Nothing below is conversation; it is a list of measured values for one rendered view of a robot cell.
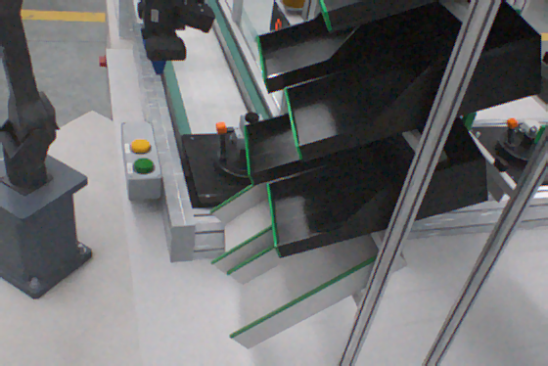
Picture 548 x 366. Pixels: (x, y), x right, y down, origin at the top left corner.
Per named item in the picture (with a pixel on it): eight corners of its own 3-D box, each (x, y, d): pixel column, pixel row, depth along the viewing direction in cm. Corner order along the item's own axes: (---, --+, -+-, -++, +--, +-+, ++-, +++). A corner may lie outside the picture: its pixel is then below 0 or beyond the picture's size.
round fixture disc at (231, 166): (219, 186, 121) (220, 178, 120) (207, 146, 131) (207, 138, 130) (284, 182, 125) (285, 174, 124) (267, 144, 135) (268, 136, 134)
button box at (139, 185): (128, 201, 123) (127, 178, 119) (120, 142, 138) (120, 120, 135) (161, 199, 125) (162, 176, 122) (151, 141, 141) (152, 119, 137)
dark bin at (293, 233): (279, 258, 77) (262, 220, 73) (270, 195, 87) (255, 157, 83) (488, 201, 75) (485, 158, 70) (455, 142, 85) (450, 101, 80)
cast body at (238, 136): (236, 150, 122) (239, 121, 118) (231, 137, 125) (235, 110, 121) (274, 148, 125) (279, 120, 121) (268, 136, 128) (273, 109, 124)
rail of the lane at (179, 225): (170, 262, 117) (172, 223, 110) (132, 53, 181) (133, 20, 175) (197, 260, 119) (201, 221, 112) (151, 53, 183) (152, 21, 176)
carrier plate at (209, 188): (199, 210, 117) (199, 203, 116) (181, 141, 134) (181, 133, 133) (311, 203, 125) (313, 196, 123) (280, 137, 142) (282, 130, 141)
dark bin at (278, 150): (252, 186, 88) (237, 149, 84) (248, 136, 98) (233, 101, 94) (434, 134, 86) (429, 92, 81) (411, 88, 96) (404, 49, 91)
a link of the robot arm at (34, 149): (12, 170, 92) (6, 138, 89) (-4, 140, 98) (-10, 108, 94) (54, 160, 96) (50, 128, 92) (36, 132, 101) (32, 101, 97)
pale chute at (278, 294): (248, 350, 89) (229, 338, 87) (243, 284, 99) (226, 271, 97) (408, 265, 80) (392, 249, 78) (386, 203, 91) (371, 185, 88)
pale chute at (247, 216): (227, 277, 100) (210, 263, 97) (225, 223, 110) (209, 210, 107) (367, 195, 91) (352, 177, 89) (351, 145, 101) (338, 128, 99)
